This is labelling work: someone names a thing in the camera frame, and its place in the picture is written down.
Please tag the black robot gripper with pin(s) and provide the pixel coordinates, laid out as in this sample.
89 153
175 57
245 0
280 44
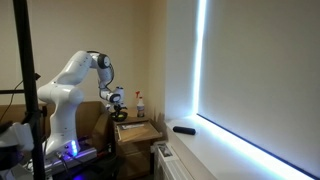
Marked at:
120 106

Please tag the black bowl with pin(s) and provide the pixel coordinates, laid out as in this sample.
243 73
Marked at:
119 117

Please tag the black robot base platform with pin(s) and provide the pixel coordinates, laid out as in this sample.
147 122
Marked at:
100 168

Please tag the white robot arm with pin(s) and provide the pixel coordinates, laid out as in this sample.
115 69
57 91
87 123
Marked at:
63 100

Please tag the light wooden drawer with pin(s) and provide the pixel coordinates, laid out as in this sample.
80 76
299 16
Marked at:
138 133

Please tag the light wooden drawer cabinet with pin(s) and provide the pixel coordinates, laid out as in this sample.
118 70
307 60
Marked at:
133 156

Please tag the spray bottle with red trigger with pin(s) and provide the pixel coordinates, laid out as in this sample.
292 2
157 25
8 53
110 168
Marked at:
140 108

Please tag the printed card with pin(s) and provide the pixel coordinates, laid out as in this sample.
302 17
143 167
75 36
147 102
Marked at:
166 150

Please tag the dark cylindrical speaker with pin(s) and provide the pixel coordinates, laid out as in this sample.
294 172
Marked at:
184 130

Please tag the white radiator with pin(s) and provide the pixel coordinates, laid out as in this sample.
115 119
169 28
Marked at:
170 166

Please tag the black tripod stand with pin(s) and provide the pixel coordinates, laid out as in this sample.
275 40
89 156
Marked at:
28 83

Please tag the white window sill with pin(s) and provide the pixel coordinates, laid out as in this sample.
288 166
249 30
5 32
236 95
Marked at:
213 156

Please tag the white window blind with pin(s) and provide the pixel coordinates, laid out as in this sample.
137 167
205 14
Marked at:
263 76

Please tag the aluminium mounting rail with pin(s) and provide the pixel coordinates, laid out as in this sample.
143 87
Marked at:
71 160

